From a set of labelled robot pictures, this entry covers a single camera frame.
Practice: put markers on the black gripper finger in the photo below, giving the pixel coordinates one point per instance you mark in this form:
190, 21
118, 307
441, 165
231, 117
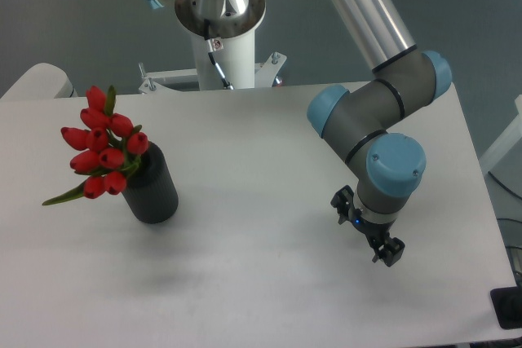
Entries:
342, 202
387, 249

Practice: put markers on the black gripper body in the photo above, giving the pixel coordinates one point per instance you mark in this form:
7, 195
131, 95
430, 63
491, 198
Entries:
376, 233

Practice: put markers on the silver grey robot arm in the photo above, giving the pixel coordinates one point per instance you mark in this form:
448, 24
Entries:
357, 125

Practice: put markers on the black ribbed vase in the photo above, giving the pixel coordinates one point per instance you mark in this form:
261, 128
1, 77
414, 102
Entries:
150, 192

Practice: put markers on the black device at right edge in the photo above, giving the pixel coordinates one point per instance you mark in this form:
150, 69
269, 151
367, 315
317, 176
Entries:
507, 306

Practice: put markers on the red tulip bouquet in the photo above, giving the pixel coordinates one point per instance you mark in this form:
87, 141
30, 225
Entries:
110, 148

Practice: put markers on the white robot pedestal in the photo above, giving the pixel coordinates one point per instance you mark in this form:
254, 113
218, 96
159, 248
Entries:
222, 34

